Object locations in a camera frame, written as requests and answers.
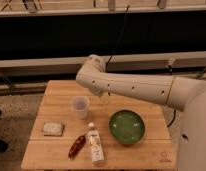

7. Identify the translucent white cup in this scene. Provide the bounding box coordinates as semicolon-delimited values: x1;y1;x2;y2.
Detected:
71;96;90;119

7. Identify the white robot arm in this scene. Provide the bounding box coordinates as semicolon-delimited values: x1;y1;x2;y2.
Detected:
76;55;206;171

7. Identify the green ceramic bowl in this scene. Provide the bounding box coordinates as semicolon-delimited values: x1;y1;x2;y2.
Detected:
109;110;145;145

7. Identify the clear bottle white cap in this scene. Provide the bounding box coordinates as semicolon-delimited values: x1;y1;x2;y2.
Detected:
87;122;104;165

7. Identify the wooden folding table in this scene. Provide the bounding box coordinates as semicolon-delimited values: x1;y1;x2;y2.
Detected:
21;80;175;170

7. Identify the dark red oblong object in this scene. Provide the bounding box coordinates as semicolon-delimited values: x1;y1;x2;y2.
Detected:
68;135;86;159

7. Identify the small white square sponge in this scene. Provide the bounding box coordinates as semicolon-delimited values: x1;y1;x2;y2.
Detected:
42;122;64;136

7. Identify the black hanging cable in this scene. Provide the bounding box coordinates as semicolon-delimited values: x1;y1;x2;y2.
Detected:
105;3;131;67

